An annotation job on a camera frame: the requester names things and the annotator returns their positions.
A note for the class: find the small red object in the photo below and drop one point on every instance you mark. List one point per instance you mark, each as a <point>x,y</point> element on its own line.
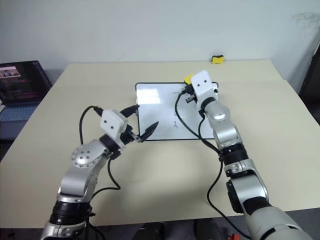
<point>234,237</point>

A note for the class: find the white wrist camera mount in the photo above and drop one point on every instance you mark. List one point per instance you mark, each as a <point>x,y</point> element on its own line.
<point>203,83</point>
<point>112,122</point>

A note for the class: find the dark rounded shape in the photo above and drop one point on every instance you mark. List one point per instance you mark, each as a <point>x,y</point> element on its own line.
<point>151,231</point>

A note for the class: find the open dark laptop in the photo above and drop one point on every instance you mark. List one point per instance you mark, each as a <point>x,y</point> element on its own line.
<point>20,82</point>

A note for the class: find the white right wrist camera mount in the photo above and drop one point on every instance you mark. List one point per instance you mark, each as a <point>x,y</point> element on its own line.
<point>203,83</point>

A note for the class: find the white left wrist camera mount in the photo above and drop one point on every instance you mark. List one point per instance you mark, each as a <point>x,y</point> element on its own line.
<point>112,122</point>

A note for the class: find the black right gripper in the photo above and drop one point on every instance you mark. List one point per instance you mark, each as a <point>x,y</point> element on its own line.
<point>191,98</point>

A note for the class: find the dark chair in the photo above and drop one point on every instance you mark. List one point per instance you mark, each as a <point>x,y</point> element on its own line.
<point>311,82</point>

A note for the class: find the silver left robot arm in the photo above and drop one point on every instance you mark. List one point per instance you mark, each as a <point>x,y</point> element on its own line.
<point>82,172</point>

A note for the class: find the yellow whiteboard eraser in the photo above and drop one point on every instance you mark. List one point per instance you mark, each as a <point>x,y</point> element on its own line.
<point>188,77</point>

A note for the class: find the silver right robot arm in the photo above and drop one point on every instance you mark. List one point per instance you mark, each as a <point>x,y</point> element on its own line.
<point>225,125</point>

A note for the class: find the yellow and black eraser block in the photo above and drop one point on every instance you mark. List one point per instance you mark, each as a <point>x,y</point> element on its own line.
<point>217,59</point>

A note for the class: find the white whiteboard with black frame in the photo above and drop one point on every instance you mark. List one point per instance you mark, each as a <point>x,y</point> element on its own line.
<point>155,112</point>

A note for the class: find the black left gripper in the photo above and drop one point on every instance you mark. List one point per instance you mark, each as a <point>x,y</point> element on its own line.
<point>130,135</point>

